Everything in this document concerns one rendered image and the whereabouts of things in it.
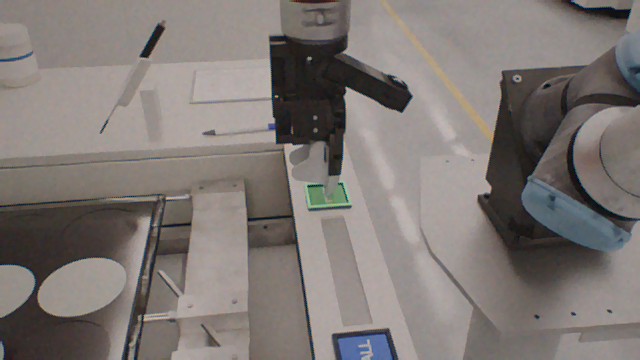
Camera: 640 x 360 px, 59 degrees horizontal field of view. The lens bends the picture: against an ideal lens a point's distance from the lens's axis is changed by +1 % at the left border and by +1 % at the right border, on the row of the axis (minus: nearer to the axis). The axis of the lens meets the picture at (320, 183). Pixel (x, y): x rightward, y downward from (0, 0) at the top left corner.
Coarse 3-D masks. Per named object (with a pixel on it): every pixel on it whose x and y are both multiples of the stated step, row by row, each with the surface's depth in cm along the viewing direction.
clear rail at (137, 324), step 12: (156, 204) 82; (156, 216) 79; (156, 228) 77; (156, 240) 75; (156, 252) 73; (144, 264) 71; (144, 288) 67; (144, 300) 66; (144, 312) 64; (132, 324) 62; (132, 336) 61; (132, 348) 60
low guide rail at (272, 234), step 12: (252, 228) 85; (264, 228) 85; (276, 228) 85; (168, 240) 83; (180, 240) 84; (252, 240) 85; (264, 240) 86; (276, 240) 86; (168, 252) 85; (180, 252) 85
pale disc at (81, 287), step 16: (64, 272) 70; (80, 272) 70; (96, 272) 70; (112, 272) 70; (48, 288) 68; (64, 288) 68; (80, 288) 68; (96, 288) 68; (112, 288) 68; (48, 304) 65; (64, 304) 65; (80, 304) 65; (96, 304) 65
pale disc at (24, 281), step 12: (0, 276) 69; (12, 276) 69; (24, 276) 69; (0, 288) 68; (12, 288) 68; (24, 288) 68; (0, 300) 66; (12, 300) 66; (24, 300) 66; (0, 312) 64
